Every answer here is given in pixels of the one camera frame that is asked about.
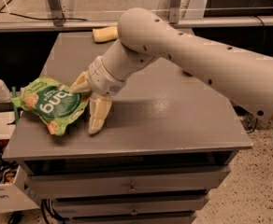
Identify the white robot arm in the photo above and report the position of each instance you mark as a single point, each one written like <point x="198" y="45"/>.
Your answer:
<point x="243" y="76"/>

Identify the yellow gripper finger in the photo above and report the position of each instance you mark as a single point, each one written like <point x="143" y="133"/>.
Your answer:
<point x="81" y="84"/>
<point x="99" y="106"/>

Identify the drawer knob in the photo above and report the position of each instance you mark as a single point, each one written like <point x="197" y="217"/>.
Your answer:
<point x="134" y="212"/>
<point x="131" y="188"/>

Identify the green rice chip bag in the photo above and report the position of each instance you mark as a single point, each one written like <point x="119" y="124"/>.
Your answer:
<point x="52" y="101"/>

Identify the green stick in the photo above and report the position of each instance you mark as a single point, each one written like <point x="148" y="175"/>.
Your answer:
<point x="16" y="113"/>

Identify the grey drawer cabinet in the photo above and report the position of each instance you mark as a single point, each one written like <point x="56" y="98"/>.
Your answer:
<point x="169" y="134"/>

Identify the top drawer knob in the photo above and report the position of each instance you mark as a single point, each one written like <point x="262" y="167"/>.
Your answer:
<point x="131" y="188"/>

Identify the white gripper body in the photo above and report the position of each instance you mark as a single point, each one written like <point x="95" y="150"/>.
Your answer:
<point x="105" y="77"/>

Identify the white cardboard box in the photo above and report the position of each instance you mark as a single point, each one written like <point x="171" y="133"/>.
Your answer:
<point x="17" y="196"/>

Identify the yellow sponge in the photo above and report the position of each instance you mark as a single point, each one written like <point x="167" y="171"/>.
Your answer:
<point x="105" y="34"/>

